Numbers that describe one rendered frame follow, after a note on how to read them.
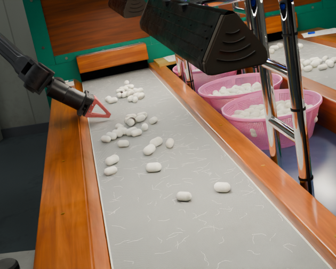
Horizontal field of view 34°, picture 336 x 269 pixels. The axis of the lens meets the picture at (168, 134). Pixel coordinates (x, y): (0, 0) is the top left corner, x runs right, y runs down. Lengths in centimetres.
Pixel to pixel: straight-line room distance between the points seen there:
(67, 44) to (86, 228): 152
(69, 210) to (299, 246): 45
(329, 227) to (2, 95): 408
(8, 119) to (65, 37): 245
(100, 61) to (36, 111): 238
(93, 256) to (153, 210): 20
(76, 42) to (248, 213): 158
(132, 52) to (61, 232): 147
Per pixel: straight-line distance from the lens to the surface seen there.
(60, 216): 107
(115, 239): 98
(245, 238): 91
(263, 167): 110
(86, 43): 243
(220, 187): 107
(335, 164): 132
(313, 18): 264
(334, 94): 154
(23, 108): 472
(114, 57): 237
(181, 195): 106
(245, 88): 183
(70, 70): 243
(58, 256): 93
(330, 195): 117
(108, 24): 242
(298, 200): 96
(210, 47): 67
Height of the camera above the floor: 118
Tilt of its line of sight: 18 degrees down
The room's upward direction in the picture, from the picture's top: 11 degrees counter-clockwise
